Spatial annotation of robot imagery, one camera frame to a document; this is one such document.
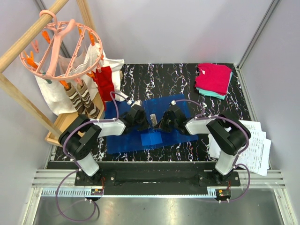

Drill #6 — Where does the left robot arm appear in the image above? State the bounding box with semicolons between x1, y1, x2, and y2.
58;105;150;186

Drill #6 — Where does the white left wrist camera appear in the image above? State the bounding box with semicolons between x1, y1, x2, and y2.
131;100;143;111

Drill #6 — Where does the teal folded t-shirt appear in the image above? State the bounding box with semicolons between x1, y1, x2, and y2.
195;72;233;100

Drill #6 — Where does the pink folded t-shirt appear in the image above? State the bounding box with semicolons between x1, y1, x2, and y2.
195;63;232;96

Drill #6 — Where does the white hanging towel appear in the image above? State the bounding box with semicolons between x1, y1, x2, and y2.
35;43;128;116

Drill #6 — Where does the pink round clothes hanger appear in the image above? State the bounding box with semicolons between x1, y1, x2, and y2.
19;9;105;82

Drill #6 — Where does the red hanging cloth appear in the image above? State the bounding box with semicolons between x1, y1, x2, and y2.
93;66;114;110

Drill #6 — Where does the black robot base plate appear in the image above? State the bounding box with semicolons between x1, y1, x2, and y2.
45;162;240;198

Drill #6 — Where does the white paper files stack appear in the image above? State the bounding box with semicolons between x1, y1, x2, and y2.
208;120;271;176

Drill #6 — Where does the brown striped sock left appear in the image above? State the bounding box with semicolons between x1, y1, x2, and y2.
64;82;86;114

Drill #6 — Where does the brown striped sock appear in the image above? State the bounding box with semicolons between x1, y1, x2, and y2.
77;80;100;119
64;82;86;114

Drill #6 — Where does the brown striped sock right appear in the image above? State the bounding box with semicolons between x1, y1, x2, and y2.
77;80;100;119

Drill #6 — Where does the blue plastic folder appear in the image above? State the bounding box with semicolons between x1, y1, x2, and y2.
106;94;198;154

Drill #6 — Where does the aluminium rail frame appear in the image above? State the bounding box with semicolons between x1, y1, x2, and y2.
22;161;300;225

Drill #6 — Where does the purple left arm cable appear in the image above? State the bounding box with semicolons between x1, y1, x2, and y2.
55;91;133;222

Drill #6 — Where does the wooden drying rack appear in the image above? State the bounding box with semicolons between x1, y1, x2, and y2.
0;0;122;147

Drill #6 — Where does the metal folder clip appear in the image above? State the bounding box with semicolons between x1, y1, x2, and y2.
150;114;158;129

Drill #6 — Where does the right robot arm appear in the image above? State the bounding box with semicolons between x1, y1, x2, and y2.
153;105;251;186

